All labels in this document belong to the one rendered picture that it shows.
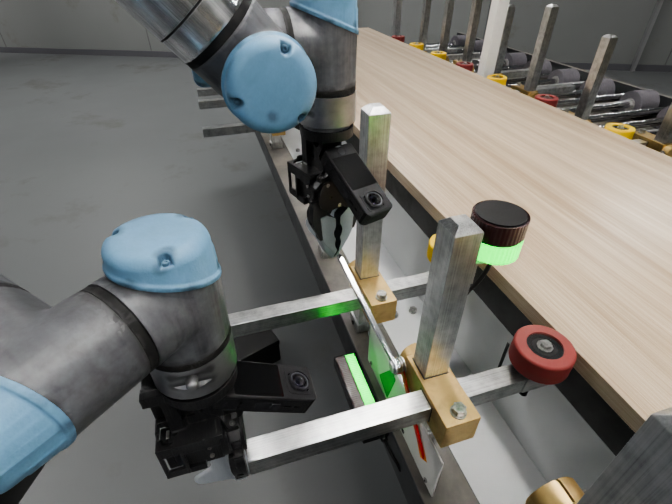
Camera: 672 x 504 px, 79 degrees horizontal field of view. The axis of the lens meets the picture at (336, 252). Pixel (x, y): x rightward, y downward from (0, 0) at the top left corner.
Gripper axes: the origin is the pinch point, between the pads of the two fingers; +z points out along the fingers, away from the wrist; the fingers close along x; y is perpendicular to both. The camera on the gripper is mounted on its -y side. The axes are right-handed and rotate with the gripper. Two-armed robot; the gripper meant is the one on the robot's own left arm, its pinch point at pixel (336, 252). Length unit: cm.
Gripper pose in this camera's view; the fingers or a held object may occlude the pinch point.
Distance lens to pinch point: 64.5
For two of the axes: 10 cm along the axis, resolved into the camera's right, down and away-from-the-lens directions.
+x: -8.0, 3.6, -4.8
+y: -6.1, -4.8, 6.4
